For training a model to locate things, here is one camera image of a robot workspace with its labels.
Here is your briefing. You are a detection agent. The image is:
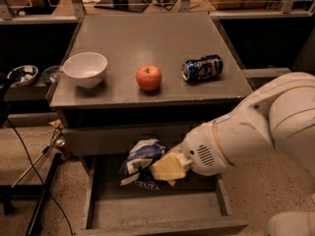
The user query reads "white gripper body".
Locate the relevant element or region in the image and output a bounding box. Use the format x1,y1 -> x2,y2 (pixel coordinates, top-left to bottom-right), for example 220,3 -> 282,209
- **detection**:
181,121 -> 233,176

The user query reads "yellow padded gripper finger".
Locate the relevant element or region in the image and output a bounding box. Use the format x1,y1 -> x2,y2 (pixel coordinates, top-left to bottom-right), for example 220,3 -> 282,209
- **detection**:
169,144 -> 182,153
150,151 -> 192,181

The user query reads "blue chip bag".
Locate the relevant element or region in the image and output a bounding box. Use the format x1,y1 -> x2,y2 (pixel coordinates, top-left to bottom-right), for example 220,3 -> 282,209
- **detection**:
119,139 -> 168,191

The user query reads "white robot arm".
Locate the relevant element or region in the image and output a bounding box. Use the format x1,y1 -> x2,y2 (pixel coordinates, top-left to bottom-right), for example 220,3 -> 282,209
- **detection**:
151,72 -> 315,181

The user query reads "open grey middle drawer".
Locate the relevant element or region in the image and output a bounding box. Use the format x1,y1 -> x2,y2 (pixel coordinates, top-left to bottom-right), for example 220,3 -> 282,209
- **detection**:
80,153 -> 248,236

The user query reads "grey wooden drawer cabinet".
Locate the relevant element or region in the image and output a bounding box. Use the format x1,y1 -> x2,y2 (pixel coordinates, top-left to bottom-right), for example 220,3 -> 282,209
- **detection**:
45,11 -> 255,236

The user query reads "closed grey top drawer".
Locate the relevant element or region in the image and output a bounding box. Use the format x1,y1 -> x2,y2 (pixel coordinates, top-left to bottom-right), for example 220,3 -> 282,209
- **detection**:
63,122 -> 198,156

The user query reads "red apple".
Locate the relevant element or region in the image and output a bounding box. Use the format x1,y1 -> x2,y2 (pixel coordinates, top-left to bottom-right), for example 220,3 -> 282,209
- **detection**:
136,65 -> 162,91

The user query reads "blue soda can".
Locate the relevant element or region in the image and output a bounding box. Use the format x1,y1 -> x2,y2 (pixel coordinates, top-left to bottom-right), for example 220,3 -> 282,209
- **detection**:
182,54 -> 223,82

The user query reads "silver rod tool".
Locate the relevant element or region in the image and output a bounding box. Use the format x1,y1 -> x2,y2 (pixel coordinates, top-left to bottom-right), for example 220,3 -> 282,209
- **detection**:
11,128 -> 62,188

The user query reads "white ceramic bowl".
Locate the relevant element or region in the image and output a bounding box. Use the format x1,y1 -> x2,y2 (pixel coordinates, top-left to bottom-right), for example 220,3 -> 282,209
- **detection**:
63,52 -> 108,89

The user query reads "small dark glass bowl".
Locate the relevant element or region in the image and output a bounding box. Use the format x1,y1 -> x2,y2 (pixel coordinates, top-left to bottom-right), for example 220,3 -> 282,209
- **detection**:
40,66 -> 62,85

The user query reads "black monitor stand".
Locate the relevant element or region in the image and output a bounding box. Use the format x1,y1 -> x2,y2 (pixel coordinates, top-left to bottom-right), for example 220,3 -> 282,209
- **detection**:
94,0 -> 149,13

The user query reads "black metal stand base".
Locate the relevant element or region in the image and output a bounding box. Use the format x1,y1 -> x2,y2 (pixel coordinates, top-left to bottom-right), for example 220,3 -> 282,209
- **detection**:
0,153 -> 61,236

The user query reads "small bowl with items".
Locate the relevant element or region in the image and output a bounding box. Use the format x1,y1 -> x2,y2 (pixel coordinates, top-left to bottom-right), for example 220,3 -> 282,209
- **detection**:
7,65 -> 38,87

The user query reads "black floor cable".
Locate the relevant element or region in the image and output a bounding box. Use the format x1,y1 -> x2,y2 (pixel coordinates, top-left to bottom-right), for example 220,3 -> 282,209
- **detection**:
0,113 -> 77,236

